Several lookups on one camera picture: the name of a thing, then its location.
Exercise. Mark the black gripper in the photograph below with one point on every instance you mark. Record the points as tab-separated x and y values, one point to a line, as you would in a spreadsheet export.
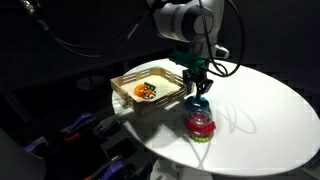
196	74

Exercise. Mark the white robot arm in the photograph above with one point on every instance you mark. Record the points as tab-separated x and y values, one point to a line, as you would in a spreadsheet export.
186	18

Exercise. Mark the slatted wooden tray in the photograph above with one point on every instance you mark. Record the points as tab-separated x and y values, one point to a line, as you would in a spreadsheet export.
150	103

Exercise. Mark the white table base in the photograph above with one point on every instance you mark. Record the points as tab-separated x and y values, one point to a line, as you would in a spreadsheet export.
173	170

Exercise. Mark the round dark stool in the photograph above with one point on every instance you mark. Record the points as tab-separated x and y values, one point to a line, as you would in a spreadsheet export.
90	82

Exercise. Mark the purple clamp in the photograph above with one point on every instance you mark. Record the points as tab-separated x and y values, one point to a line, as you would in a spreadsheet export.
82	119
36	144
112	169

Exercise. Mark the grey rounded object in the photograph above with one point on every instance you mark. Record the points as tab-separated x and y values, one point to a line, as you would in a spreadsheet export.
16	163

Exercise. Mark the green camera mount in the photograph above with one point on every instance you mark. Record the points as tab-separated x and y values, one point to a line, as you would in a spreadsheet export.
188	60

